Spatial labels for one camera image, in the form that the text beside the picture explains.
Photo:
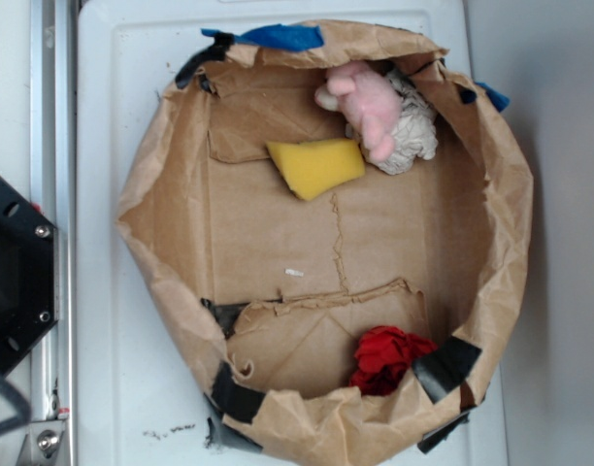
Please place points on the blue tape piece right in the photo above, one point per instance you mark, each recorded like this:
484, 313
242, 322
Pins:
499, 100

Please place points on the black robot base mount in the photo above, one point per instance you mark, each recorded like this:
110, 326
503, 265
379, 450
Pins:
27, 273

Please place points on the small white paper scrap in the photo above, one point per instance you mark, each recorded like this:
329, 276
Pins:
294, 273

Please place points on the black tape piece bottom left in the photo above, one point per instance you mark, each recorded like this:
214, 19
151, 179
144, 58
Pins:
228, 398

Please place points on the black tape piece top left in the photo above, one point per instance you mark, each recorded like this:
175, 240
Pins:
216, 52

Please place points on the white plastic tray table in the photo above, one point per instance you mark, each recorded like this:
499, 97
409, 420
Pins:
137, 403

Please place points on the aluminium rail frame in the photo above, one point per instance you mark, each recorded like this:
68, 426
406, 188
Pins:
51, 437

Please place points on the crumpled red paper ball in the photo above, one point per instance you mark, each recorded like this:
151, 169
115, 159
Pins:
383, 357

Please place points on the pink plush toy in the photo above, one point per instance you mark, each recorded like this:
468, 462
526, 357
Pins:
369, 103

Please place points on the black tape piece bottom right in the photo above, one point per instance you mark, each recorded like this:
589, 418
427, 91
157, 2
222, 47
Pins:
446, 368

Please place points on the crumpled white paper ball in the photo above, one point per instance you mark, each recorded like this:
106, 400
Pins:
414, 133

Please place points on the black tape piece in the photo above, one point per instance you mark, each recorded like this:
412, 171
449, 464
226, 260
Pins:
446, 368
228, 398
216, 52

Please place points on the brown paper bag tray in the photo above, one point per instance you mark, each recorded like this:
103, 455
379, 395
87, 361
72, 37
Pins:
439, 251

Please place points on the blue tape piece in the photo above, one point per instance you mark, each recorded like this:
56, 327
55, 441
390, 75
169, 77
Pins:
499, 100
294, 38

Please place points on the blue tape piece top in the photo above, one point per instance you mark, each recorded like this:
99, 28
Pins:
294, 38

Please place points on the yellow green sponge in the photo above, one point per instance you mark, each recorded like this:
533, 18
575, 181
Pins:
312, 168

